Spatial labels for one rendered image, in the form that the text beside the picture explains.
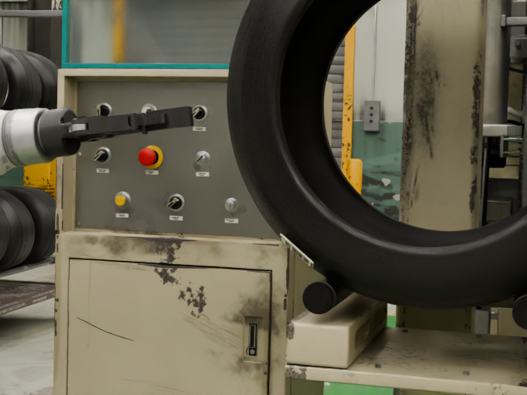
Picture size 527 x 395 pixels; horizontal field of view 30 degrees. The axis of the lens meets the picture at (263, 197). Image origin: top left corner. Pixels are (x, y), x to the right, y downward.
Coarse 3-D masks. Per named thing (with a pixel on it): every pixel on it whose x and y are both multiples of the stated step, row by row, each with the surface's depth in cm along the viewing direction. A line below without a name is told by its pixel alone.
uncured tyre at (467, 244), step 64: (256, 0) 135; (320, 0) 156; (256, 64) 133; (320, 64) 158; (256, 128) 133; (320, 128) 159; (256, 192) 136; (320, 192) 159; (320, 256) 133; (384, 256) 129; (448, 256) 126; (512, 256) 125
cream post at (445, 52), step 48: (432, 0) 165; (480, 0) 163; (432, 48) 165; (480, 48) 164; (432, 96) 166; (480, 96) 165; (432, 144) 166; (480, 144) 170; (432, 192) 166; (480, 192) 176
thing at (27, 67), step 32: (0, 64) 509; (32, 64) 553; (0, 96) 508; (32, 96) 543; (0, 192) 548; (32, 192) 582; (0, 224) 507; (32, 224) 553; (0, 256) 514; (32, 256) 578; (0, 288) 592; (32, 288) 596
